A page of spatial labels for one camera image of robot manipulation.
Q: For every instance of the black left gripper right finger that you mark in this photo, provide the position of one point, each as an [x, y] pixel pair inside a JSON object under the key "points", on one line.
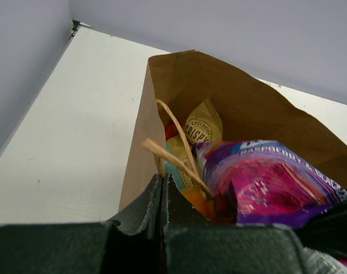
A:
{"points": [[194, 244]]}

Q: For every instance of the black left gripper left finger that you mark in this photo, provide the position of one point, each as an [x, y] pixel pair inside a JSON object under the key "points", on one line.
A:
{"points": [[129, 242]]}

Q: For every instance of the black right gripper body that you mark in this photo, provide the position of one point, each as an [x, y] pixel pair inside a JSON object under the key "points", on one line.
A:
{"points": [[327, 232]]}

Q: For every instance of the orange yellow snack bag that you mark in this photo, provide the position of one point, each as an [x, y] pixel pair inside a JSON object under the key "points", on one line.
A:
{"points": [[195, 197]]}

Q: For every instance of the purple candy packet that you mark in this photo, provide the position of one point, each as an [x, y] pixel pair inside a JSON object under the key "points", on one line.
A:
{"points": [[263, 182]]}

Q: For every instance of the cassava chips bag cream red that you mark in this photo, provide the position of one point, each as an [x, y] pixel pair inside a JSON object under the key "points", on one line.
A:
{"points": [[171, 131]]}

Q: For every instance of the brown paper bag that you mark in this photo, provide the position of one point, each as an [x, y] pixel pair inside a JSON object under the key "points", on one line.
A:
{"points": [[249, 110]]}

